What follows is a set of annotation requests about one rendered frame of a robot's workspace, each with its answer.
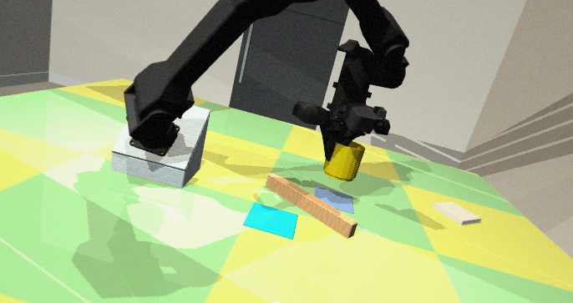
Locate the yellow cup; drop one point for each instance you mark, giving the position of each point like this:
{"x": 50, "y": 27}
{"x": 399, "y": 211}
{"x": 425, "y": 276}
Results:
{"x": 344, "y": 162}

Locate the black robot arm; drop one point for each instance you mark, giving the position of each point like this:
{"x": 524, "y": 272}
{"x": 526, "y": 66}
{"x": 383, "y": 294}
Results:
{"x": 161, "y": 92}

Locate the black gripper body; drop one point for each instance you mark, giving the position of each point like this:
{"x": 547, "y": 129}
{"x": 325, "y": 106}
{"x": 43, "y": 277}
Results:
{"x": 311, "y": 113}

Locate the beige flat rectangular slab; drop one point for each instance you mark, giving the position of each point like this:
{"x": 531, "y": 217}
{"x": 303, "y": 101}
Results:
{"x": 457, "y": 213}

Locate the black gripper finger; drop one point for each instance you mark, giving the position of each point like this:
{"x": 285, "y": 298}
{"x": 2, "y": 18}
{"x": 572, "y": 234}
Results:
{"x": 329, "y": 137}
{"x": 347, "y": 136}

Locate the wooden plank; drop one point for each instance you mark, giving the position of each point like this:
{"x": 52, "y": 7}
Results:
{"x": 333, "y": 218}

